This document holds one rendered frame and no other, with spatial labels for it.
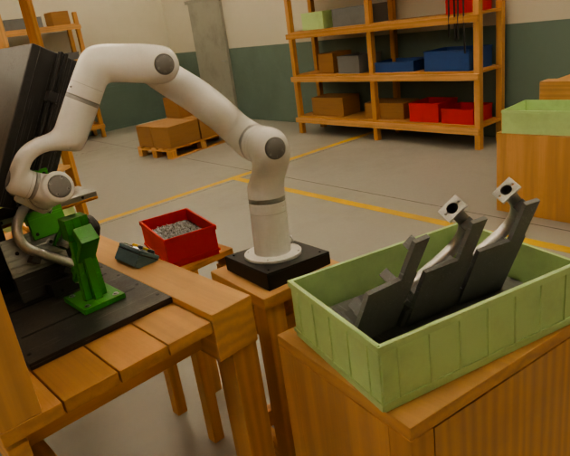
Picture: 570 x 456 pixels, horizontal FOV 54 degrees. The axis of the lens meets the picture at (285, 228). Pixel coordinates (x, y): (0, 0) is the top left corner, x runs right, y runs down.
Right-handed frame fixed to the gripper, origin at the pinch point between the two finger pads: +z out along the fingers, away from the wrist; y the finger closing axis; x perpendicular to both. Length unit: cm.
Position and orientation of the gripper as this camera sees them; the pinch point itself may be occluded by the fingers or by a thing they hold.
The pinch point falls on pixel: (26, 204)
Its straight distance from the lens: 190.2
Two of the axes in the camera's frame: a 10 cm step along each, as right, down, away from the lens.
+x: -2.7, 8.9, -3.6
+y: -7.3, -4.3, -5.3
